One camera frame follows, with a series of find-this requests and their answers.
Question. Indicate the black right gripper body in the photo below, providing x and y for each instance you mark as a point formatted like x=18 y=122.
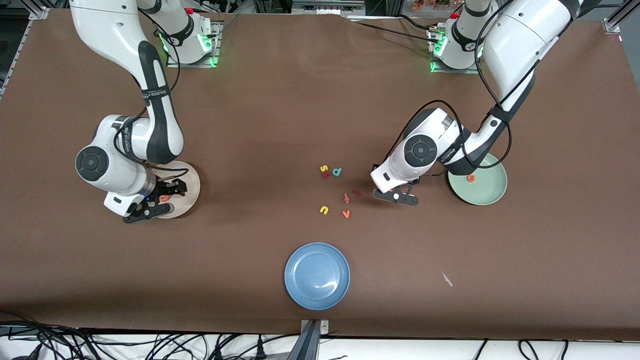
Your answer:
x=163 y=189

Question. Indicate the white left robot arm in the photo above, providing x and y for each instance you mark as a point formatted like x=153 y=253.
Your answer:
x=520 y=40

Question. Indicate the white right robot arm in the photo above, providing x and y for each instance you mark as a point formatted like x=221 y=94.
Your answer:
x=120 y=45

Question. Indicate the beige brown plate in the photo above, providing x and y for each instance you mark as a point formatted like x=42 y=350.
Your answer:
x=192 y=192

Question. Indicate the yellow letter u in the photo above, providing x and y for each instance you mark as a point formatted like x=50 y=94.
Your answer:
x=325 y=208

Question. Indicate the brown table cover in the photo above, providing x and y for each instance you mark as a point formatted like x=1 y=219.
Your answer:
x=320 y=100

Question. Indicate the green plate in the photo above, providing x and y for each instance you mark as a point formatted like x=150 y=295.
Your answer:
x=487 y=190

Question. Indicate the blue plate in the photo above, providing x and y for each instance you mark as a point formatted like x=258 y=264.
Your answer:
x=317 y=276

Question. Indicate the white paper scrap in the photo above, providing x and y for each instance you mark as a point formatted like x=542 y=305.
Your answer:
x=446 y=279

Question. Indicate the black power plug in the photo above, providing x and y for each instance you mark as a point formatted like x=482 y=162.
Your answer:
x=218 y=353
x=260 y=348

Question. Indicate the orange decorative flowers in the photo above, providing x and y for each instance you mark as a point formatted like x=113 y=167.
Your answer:
x=430 y=5

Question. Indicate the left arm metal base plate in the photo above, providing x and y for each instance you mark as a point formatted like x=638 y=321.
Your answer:
x=457 y=71

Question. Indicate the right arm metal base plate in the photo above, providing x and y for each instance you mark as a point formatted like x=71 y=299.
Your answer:
x=218 y=40

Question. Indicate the metal frame profile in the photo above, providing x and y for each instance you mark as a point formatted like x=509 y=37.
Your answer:
x=325 y=7

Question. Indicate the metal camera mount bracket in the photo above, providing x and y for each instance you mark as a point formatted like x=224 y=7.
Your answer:
x=312 y=327

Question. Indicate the aluminium frame rail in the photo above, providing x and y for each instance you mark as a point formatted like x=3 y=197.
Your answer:
x=20 y=47
x=612 y=22

